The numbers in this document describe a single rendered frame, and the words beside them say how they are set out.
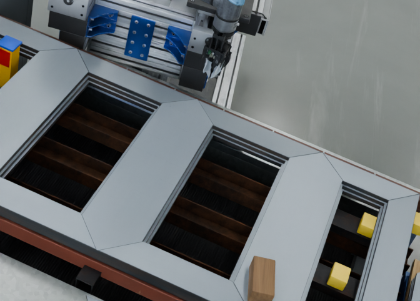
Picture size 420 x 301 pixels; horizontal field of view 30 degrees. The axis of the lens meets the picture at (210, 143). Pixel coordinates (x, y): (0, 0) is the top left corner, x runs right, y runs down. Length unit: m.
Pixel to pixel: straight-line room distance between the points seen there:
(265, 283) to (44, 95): 0.92
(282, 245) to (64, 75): 0.90
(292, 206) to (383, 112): 2.11
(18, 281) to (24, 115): 0.54
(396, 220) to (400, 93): 2.19
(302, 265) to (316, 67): 2.43
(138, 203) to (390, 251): 0.74
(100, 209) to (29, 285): 0.27
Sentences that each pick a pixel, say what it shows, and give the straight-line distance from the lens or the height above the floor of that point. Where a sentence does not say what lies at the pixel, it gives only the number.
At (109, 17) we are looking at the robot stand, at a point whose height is 0.87.
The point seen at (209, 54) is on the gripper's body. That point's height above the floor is 1.02.
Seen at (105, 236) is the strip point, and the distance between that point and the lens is 2.10.
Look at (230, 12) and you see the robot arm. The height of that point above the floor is 1.19.
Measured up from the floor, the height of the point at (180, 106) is 0.85.
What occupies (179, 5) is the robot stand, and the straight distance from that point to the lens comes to 2.85.
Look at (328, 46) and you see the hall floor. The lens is 4.72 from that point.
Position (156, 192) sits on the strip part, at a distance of 2.24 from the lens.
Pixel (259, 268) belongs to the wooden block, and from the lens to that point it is 2.07.
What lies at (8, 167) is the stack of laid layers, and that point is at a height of 0.84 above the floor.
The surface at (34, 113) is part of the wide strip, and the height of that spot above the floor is 0.85.
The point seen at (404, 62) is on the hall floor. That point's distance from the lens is 4.88.
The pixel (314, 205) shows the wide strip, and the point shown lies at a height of 0.85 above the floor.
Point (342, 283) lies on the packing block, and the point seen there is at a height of 0.81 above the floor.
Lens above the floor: 2.44
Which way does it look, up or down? 41 degrees down
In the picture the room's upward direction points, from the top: 18 degrees clockwise
